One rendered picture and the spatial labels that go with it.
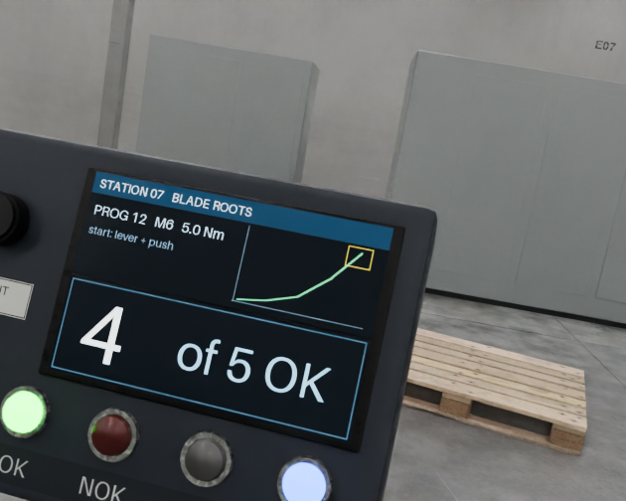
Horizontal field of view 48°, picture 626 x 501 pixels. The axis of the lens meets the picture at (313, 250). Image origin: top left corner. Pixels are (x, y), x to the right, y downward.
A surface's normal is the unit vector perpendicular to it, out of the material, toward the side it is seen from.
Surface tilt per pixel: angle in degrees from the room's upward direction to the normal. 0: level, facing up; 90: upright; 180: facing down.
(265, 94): 90
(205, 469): 79
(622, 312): 90
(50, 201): 75
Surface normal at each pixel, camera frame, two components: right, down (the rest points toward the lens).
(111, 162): -0.15, -0.12
